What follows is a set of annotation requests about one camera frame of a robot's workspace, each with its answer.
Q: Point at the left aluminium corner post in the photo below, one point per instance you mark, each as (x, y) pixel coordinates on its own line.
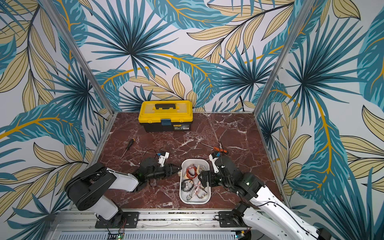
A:
(58, 21)

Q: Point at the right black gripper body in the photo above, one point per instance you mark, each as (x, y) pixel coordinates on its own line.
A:
(211, 177)

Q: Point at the black handled screwdriver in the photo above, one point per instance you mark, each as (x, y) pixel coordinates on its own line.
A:
(130, 143)

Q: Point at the aluminium corner post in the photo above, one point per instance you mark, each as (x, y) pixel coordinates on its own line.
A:
(305, 10)
(58, 21)

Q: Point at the red transparent watch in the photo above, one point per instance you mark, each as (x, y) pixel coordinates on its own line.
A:
(191, 172)

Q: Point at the orange clear strap watch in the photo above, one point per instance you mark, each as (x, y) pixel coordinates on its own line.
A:
(197, 188)

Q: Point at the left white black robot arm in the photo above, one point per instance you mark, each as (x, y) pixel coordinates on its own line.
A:
(87, 190)

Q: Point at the white plastic storage tray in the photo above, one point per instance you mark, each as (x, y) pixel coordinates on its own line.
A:
(202, 165)

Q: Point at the right aluminium corner post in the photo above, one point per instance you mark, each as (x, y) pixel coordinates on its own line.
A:
(305, 10)

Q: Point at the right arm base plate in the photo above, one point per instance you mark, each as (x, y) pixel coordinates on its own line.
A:
(228, 219)

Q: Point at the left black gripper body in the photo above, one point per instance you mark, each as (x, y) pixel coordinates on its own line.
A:
(160, 172)

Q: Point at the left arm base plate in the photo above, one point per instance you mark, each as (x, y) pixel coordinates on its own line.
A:
(127, 220)

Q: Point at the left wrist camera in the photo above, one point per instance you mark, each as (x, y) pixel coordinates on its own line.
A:
(162, 156)

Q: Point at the orange handled screwdriver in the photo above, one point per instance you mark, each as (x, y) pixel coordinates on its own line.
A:
(219, 149)

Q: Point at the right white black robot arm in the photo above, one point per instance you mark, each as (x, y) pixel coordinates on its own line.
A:
(262, 210)

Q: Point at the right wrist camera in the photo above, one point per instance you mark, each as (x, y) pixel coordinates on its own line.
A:
(213, 157)

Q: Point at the black band watch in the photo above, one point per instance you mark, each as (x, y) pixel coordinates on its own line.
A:
(187, 185)

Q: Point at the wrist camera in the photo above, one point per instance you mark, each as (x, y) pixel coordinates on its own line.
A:
(162, 156)
(213, 157)

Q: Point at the dark strap rose gold watch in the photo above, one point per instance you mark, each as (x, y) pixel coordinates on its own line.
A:
(202, 193)

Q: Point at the yellow black toolbox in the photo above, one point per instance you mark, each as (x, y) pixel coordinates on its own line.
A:
(166, 116)

